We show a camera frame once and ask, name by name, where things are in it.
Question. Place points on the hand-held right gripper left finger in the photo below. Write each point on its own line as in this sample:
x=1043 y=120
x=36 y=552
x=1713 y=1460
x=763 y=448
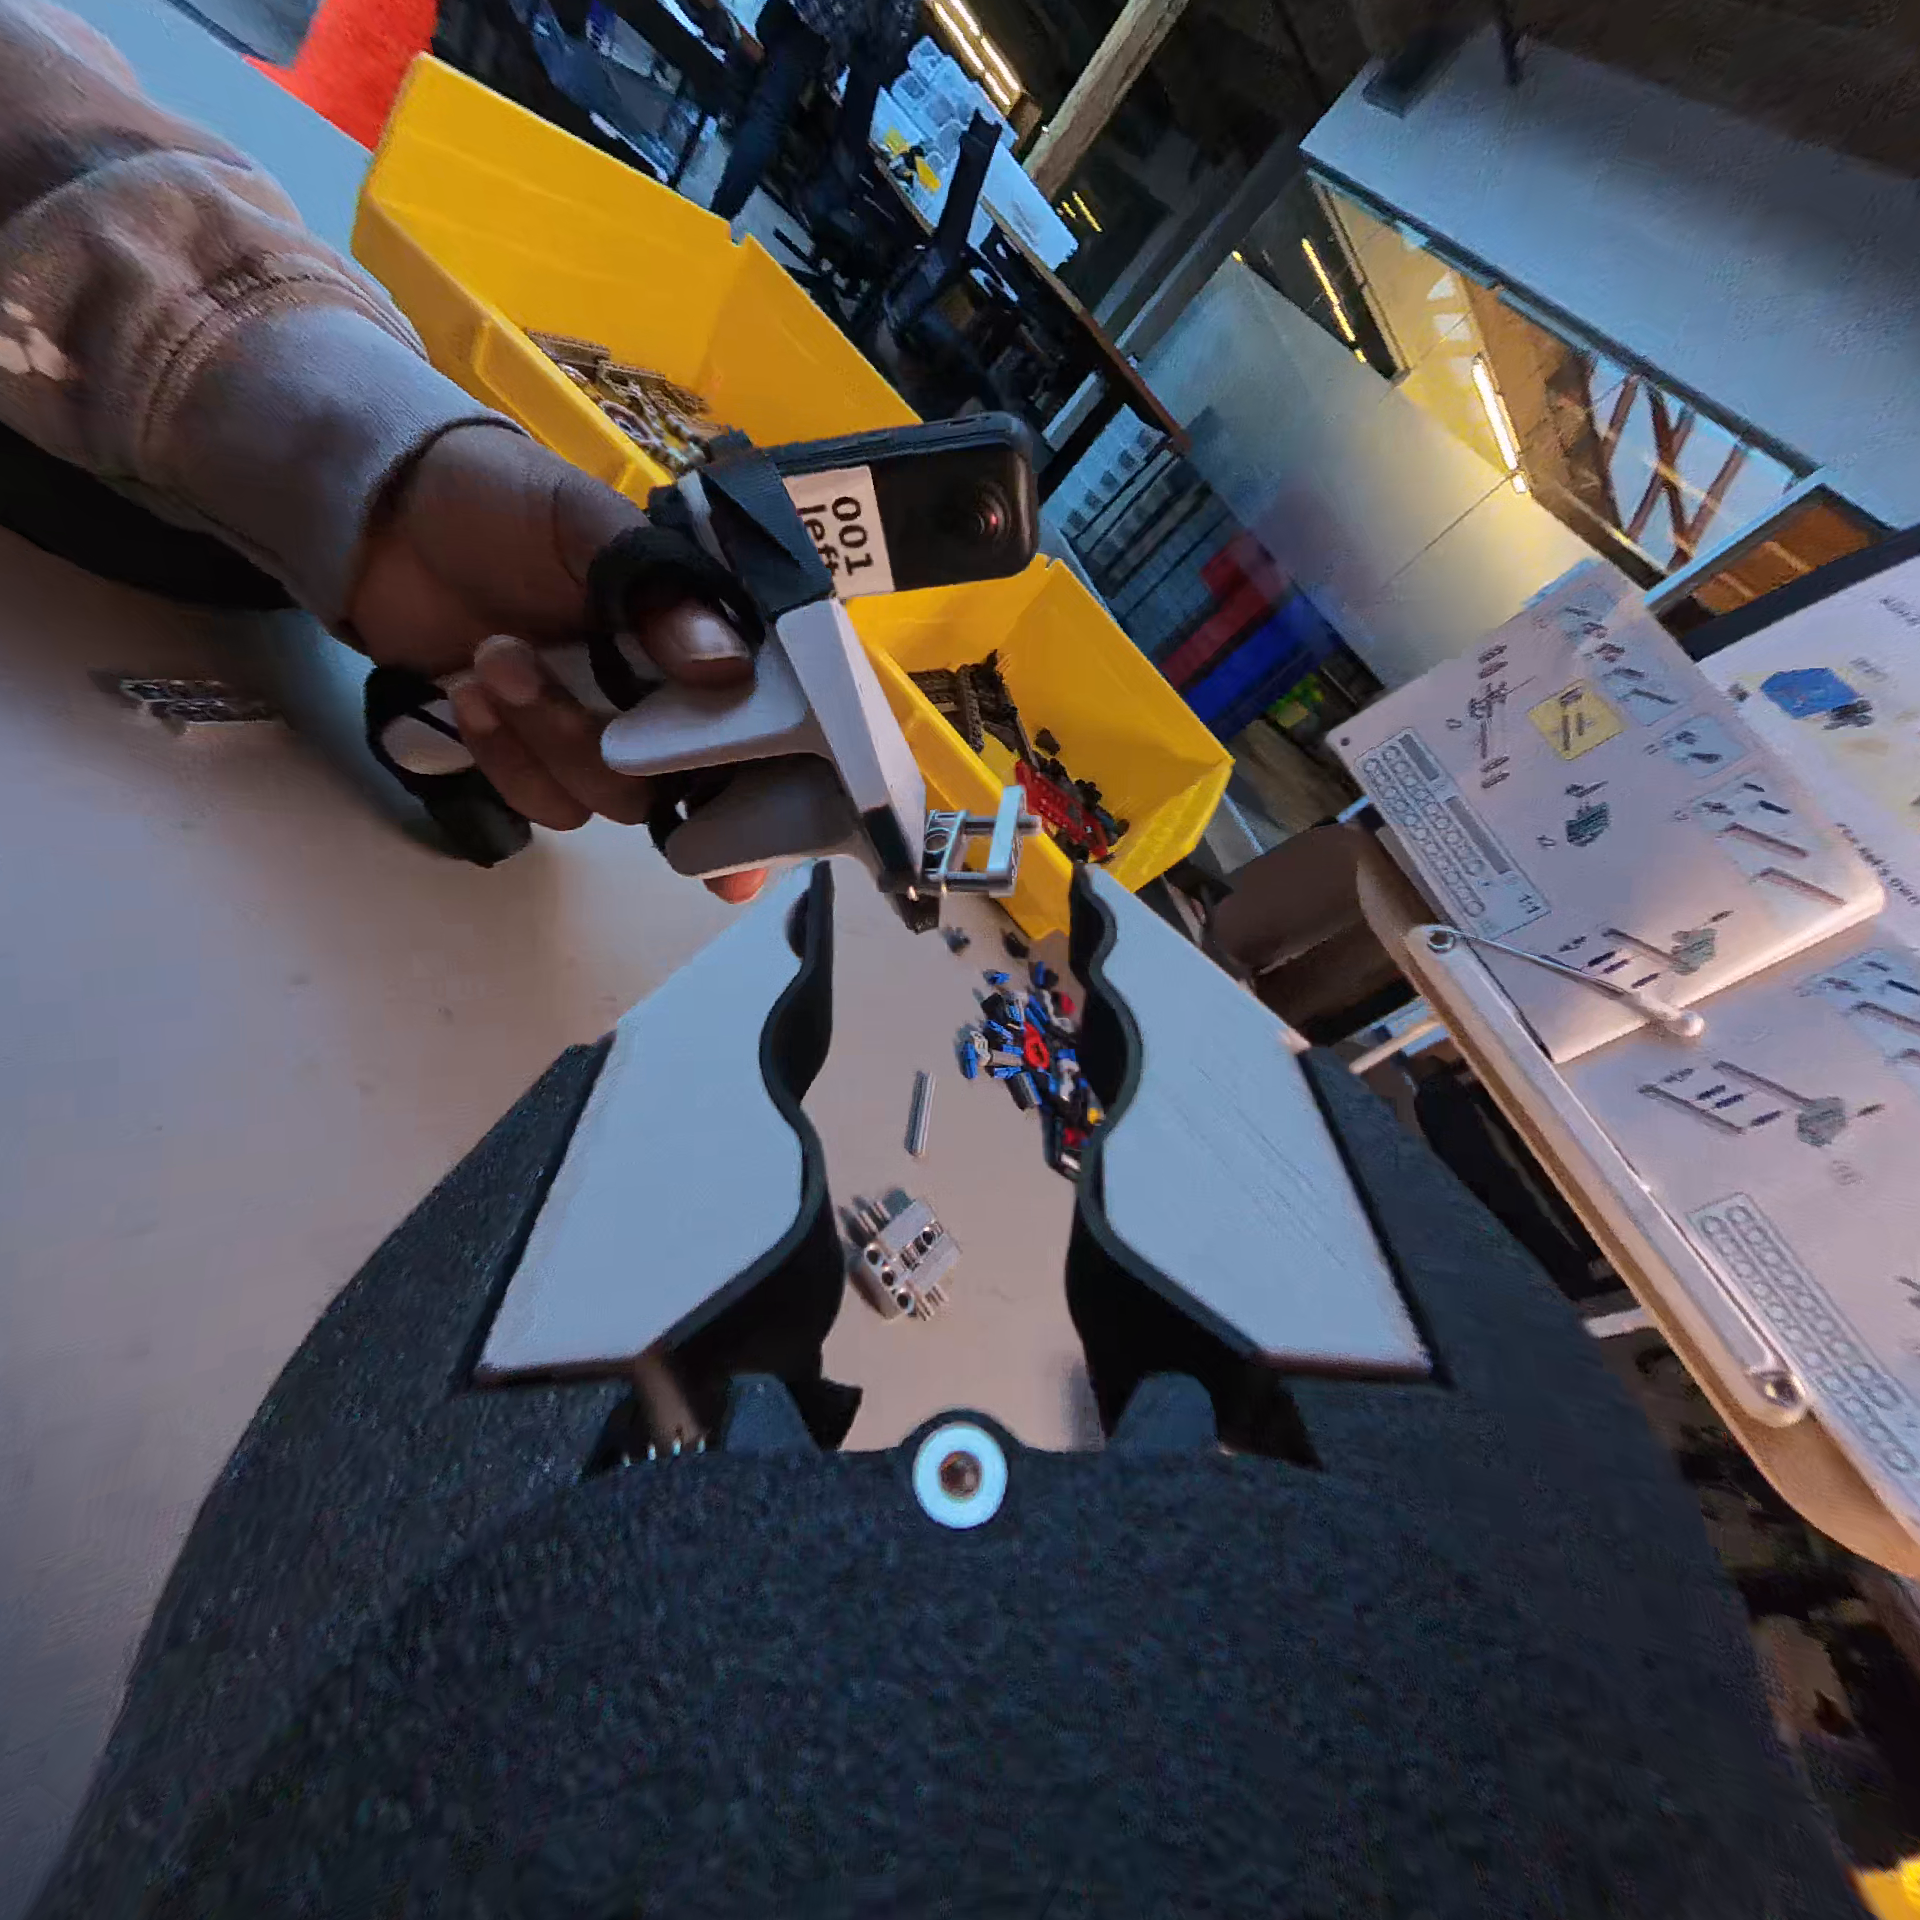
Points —
x=660 y=1200

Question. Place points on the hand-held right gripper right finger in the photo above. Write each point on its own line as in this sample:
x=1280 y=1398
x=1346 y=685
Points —
x=1245 y=1200

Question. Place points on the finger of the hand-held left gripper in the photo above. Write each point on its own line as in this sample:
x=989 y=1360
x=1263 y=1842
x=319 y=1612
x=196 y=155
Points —
x=863 y=720

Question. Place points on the chrome two-hole beam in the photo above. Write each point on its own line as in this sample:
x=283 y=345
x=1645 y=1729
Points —
x=932 y=859

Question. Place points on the chrome thin liftarm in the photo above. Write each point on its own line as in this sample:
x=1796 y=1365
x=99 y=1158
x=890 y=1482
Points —
x=1020 y=840

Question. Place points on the person's left hand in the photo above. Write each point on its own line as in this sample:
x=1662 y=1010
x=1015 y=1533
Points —
x=480 y=540

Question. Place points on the grey drawer cabinet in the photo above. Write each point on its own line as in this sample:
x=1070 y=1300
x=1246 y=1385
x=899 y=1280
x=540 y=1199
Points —
x=1142 y=509

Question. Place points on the yellow storage bin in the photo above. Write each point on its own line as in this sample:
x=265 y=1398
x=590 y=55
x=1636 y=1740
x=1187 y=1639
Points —
x=1080 y=645
x=495 y=225
x=1892 y=1898

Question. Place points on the pile of black red beams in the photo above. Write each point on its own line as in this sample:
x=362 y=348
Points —
x=1049 y=796

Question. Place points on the chrome beam assembly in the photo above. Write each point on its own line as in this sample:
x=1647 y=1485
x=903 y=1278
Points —
x=907 y=1253

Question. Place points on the black office chair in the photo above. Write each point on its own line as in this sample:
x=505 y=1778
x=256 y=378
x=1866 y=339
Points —
x=960 y=256

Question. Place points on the pile of mixed small connectors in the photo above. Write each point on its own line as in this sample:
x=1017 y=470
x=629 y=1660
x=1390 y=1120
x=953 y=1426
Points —
x=1027 y=1050

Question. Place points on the stack of red bins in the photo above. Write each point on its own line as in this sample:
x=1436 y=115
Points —
x=1230 y=602

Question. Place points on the dark stand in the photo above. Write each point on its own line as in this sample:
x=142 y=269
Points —
x=1562 y=1140

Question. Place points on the pile of grey beams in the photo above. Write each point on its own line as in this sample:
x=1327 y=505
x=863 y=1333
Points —
x=629 y=398

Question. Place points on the stack of blue bins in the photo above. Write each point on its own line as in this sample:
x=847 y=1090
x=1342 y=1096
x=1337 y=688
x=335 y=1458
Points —
x=1275 y=668

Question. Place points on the white instruction sheet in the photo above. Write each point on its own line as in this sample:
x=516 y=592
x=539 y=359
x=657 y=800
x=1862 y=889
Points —
x=1620 y=780

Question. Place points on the dark beam with holes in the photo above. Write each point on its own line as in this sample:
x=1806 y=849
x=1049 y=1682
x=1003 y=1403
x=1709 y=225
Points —
x=186 y=702

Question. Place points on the orange cone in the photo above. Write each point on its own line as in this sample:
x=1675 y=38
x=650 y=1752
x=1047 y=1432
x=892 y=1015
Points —
x=362 y=60

